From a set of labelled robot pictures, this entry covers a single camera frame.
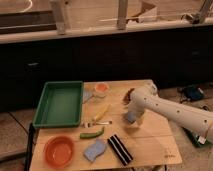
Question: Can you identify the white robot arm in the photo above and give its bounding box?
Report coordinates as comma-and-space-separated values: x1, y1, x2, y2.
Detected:
127, 83, 213, 143

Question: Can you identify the black white striped eraser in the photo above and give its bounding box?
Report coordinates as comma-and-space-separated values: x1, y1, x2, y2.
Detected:
107, 134, 133, 166

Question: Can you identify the green plastic tray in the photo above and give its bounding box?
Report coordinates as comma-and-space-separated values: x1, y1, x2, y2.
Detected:
33, 81, 83, 129

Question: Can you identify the small orange-filled cup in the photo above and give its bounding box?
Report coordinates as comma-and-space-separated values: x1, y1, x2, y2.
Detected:
94, 82, 109, 97

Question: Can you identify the light blue sponge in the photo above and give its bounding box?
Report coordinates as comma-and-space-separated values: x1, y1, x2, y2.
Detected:
83, 139, 107, 162

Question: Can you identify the blue device on floor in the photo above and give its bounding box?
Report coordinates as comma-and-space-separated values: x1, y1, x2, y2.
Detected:
179, 85, 204, 103

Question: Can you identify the small brush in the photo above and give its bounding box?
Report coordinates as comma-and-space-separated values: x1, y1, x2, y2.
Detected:
82, 121, 112, 128

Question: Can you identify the grey cloth piece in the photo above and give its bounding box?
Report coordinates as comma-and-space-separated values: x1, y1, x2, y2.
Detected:
83, 90, 93, 103

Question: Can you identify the green bin with clutter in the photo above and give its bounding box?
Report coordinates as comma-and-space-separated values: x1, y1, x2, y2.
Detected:
184, 129, 210, 148

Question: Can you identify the orange plastic bowl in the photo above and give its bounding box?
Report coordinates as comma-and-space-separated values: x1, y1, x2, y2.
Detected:
43, 136, 74, 169

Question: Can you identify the black table leg bar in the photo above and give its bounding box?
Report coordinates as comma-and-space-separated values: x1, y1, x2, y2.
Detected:
24, 123, 35, 171

